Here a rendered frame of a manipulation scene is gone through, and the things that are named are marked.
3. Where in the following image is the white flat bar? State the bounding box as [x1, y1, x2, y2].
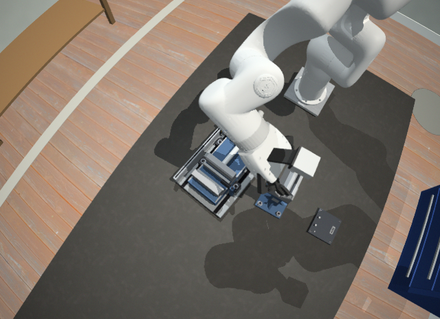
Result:
[203, 162, 230, 184]

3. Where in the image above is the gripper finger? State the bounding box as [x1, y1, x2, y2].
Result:
[284, 135, 294, 149]
[257, 173, 290, 196]

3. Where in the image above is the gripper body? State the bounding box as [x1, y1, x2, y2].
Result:
[238, 122, 292, 183]

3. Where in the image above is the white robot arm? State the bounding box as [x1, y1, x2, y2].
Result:
[199, 0, 412, 179]

